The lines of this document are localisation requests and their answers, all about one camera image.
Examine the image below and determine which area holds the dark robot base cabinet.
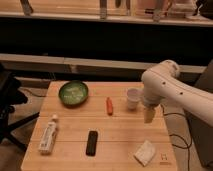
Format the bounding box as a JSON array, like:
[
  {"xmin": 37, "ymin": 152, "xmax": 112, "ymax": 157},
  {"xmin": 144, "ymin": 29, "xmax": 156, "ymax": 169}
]
[{"xmin": 185, "ymin": 59, "xmax": 213, "ymax": 171}]

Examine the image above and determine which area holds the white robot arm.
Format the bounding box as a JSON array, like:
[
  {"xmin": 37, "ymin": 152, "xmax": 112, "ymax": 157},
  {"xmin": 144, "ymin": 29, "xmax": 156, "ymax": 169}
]
[{"xmin": 141, "ymin": 60, "xmax": 213, "ymax": 127}]

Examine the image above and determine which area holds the white paper cup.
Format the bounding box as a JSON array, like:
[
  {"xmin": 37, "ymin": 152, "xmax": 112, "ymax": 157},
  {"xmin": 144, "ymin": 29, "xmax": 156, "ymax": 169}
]
[{"xmin": 126, "ymin": 88, "xmax": 142, "ymax": 110}]

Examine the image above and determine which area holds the white folded cloth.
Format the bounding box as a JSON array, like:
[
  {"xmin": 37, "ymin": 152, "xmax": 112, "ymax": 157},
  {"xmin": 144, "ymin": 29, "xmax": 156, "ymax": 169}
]
[{"xmin": 134, "ymin": 140, "xmax": 156, "ymax": 166}]

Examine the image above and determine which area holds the orange carrot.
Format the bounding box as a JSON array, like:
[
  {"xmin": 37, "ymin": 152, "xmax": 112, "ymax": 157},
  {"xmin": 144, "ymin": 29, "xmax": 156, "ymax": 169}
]
[{"xmin": 106, "ymin": 97, "xmax": 113, "ymax": 115}]

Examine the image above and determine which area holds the black remote control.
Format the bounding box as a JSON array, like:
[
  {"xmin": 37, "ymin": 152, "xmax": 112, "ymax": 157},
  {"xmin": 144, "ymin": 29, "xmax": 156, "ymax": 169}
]
[{"xmin": 86, "ymin": 131, "xmax": 98, "ymax": 156}]

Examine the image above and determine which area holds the green bowl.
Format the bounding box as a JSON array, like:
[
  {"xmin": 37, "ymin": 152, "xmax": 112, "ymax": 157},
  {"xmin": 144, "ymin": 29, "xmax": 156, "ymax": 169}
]
[{"xmin": 58, "ymin": 80, "xmax": 89, "ymax": 106}]

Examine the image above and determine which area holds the white tube bottle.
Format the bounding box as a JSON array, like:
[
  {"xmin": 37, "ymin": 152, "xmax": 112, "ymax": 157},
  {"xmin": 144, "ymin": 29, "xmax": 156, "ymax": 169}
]
[{"xmin": 38, "ymin": 114, "xmax": 58, "ymax": 155}]

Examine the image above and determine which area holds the black office chair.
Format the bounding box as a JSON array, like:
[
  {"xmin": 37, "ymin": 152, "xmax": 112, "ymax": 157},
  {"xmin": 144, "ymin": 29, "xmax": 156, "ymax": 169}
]
[{"xmin": 0, "ymin": 63, "xmax": 39, "ymax": 151}]

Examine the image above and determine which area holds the black cable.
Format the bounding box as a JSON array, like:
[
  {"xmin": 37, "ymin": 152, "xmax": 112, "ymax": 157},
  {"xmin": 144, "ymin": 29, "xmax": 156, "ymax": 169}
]
[{"xmin": 161, "ymin": 105, "xmax": 194, "ymax": 171}]

